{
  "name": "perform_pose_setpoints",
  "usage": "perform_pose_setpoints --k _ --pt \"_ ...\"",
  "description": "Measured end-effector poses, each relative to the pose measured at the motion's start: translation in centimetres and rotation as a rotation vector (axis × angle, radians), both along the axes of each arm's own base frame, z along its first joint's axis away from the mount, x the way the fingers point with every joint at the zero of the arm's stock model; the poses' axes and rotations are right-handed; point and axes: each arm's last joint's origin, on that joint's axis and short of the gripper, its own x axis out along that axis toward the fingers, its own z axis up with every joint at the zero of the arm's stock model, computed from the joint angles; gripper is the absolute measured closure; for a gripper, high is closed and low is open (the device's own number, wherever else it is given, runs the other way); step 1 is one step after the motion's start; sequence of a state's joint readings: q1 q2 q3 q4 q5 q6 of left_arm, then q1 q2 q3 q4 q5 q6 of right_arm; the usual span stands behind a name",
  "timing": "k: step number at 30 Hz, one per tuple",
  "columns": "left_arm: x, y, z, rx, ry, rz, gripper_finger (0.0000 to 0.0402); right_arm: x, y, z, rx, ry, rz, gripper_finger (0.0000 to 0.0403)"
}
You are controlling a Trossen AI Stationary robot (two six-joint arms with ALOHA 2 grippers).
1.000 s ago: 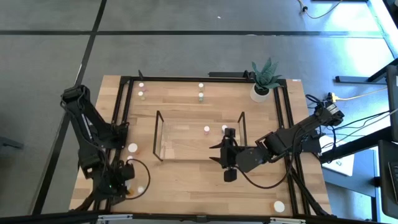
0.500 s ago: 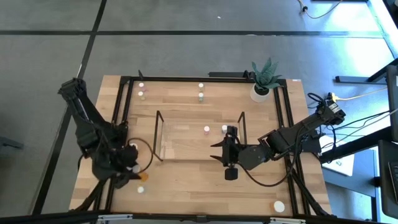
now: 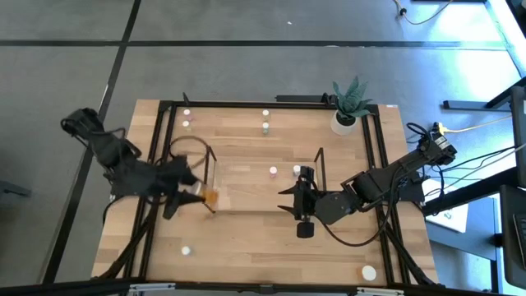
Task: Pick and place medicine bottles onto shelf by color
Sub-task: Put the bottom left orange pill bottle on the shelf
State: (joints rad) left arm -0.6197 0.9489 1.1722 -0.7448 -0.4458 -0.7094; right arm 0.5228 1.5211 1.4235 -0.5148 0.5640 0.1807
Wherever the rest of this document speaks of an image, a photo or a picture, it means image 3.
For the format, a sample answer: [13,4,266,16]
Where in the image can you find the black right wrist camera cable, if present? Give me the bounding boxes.
[312,168,402,247]

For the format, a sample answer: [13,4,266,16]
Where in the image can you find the black laptop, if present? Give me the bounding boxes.
[499,184,526,291]

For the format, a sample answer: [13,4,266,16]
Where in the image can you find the black left wrist camera cable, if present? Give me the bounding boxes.
[168,136,211,170]

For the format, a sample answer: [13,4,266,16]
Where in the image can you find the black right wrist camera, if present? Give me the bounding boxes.
[296,220,316,239]

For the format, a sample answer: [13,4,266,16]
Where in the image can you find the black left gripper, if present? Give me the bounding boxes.
[155,158,205,220]

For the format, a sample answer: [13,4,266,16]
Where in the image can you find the snake plant in white pot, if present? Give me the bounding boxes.
[330,75,374,136]

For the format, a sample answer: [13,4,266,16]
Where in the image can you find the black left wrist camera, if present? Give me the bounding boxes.
[166,154,190,172]

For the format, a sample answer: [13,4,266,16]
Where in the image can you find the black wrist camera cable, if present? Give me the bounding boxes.
[312,168,402,247]
[168,136,211,170]

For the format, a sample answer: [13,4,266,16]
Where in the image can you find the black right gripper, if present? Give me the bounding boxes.
[278,165,322,225]

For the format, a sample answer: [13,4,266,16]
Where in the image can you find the yellow floor cable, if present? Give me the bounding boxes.
[392,0,455,25]

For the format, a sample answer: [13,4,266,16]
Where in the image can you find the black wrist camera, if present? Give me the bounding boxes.
[166,154,190,172]
[296,220,316,239]

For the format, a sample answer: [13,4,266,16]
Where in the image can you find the black rectangular bar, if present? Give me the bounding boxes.
[275,94,335,104]

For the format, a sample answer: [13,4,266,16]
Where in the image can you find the wooden shelf with black frame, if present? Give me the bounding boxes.
[201,146,328,215]

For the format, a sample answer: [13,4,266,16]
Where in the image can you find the black desk foot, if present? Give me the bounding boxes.
[442,76,526,113]

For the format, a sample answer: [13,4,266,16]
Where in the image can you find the black diagonal desk beam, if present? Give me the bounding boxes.
[422,166,519,218]

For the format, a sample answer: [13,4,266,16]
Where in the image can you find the grey desk top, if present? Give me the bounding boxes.
[427,197,505,262]

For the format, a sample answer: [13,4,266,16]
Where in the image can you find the white paper sheet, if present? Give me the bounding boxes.
[427,203,469,234]

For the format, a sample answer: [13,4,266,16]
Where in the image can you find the black aluminium table frame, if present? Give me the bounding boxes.
[92,98,441,289]

